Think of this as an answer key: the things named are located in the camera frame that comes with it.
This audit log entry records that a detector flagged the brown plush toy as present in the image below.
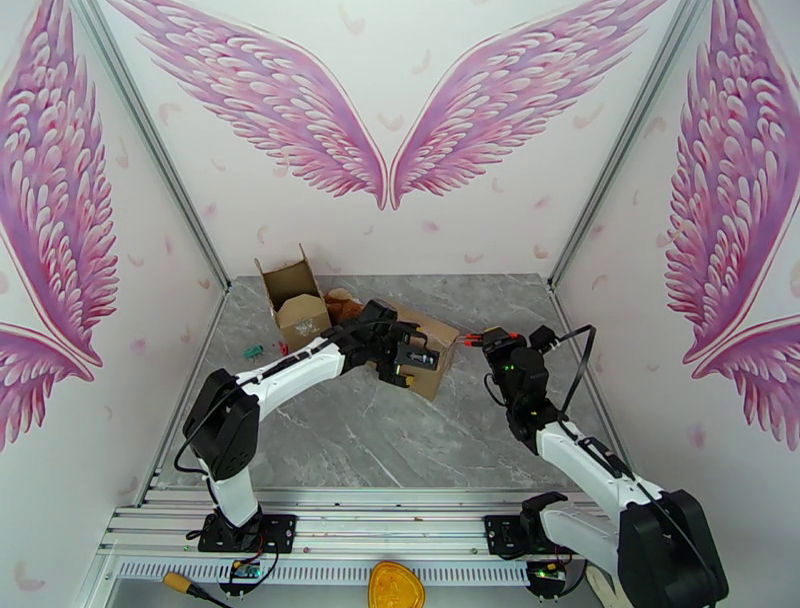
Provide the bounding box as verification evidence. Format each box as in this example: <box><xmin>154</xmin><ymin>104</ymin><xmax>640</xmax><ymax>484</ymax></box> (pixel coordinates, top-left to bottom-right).
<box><xmin>321</xmin><ymin>287</ymin><xmax>365</xmax><ymax>328</ymax></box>

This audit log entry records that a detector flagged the plain brown cardboard box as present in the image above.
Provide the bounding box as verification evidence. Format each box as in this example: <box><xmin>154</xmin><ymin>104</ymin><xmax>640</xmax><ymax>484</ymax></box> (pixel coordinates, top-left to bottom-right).
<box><xmin>365</xmin><ymin>301</ymin><xmax>462</xmax><ymax>403</ymax></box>

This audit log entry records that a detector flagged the printed brown cardboard box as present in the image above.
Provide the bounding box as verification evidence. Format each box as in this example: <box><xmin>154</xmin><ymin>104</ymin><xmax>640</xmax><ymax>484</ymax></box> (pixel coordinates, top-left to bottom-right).
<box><xmin>254</xmin><ymin>243</ymin><xmax>334</xmax><ymax>356</ymax></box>

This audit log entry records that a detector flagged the yellow round disc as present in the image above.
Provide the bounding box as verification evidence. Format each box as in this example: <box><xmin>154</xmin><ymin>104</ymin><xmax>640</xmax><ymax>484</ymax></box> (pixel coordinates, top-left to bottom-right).
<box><xmin>367</xmin><ymin>560</ymin><xmax>426</xmax><ymax>608</ymax></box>

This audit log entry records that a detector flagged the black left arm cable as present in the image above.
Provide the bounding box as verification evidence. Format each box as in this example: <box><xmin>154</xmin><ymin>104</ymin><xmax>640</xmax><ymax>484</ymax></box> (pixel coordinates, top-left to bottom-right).
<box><xmin>173</xmin><ymin>317</ymin><xmax>433</xmax><ymax>476</ymax></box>

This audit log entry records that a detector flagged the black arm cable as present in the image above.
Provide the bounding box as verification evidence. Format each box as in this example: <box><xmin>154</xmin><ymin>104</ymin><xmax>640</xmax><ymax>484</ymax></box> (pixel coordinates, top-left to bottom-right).
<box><xmin>173</xmin><ymin>317</ymin><xmax>433</xmax><ymax>476</ymax></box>
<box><xmin>549</xmin><ymin>322</ymin><xmax>720</xmax><ymax>595</ymax></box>

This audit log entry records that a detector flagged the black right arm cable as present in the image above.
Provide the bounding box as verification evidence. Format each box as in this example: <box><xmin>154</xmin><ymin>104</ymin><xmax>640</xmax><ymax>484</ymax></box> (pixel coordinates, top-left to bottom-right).
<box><xmin>549</xmin><ymin>322</ymin><xmax>720</xmax><ymax>595</ymax></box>

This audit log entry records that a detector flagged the aluminium table edge rail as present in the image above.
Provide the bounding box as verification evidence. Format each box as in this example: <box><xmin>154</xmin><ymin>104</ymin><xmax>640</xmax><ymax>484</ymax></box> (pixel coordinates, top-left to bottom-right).
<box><xmin>134</xmin><ymin>288</ymin><xmax>234</xmax><ymax>509</ymax></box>
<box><xmin>548</xmin><ymin>287</ymin><xmax>628</xmax><ymax>465</ymax></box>

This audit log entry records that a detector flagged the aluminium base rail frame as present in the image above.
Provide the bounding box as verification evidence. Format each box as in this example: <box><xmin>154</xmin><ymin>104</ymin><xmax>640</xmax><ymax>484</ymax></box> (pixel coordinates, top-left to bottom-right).
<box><xmin>96</xmin><ymin>487</ymin><xmax>626</xmax><ymax>608</ymax></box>

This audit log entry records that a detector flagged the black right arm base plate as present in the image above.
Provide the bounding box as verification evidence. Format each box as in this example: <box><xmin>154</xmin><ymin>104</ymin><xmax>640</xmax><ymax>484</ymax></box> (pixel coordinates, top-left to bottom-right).
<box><xmin>484</xmin><ymin>514</ymin><xmax>564</xmax><ymax>559</ymax></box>

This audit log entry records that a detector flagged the aluminium corner post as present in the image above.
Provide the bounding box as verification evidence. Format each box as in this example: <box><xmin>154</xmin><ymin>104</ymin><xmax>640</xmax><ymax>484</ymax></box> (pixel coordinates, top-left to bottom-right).
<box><xmin>548</xmin><ymin>0</ymin><xmax>720</xmax><ymax>294</ymax></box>
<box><xmin>68</xmin><ymin>0</ymin><xmax>234</xmax><ymax>295</ymax></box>

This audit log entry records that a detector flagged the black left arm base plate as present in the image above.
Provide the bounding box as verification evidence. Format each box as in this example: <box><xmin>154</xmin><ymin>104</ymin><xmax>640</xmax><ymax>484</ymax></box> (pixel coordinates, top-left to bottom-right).
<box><xmin>197</xmin><ymin>513</ymin><xmax>297</xmax><ymax>554</ymax></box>

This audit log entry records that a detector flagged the white slotted cable duct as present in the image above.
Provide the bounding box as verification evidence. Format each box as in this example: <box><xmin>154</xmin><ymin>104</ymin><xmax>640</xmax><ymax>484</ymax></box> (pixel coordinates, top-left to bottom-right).
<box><xmin>115</xmin><ymin>557</ymin><xmax>539</xmax><ymax>587</ymax></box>

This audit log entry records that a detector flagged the yellow connector with black cable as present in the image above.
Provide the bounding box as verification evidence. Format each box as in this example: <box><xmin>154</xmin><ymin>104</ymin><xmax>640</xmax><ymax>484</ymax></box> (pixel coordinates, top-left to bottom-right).
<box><xmin>163</xmin><ymin>571</ymin><xmax>236</xmax><ymax>608</ymax></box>

